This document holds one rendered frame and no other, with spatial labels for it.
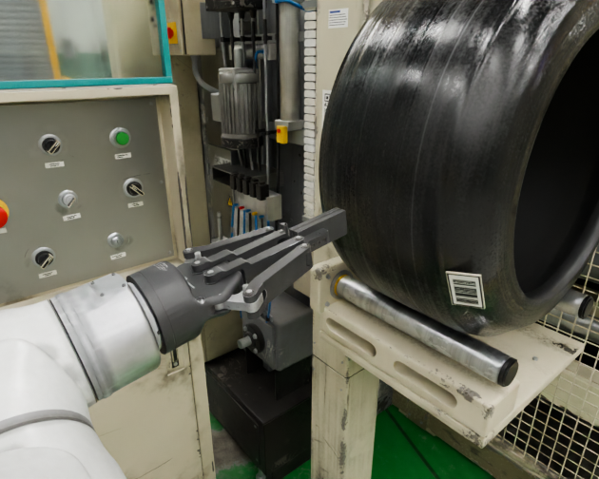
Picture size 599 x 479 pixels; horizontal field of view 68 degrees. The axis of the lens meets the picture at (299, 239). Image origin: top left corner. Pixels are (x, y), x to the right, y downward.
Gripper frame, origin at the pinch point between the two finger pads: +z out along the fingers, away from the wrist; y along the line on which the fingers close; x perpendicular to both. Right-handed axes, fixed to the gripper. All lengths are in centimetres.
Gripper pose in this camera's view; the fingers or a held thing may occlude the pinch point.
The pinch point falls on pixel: (318, 231)
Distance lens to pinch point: 48.5
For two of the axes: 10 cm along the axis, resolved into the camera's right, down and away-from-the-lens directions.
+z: 7.7, -3.7, 5.2
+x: 1.1, 8.8, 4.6
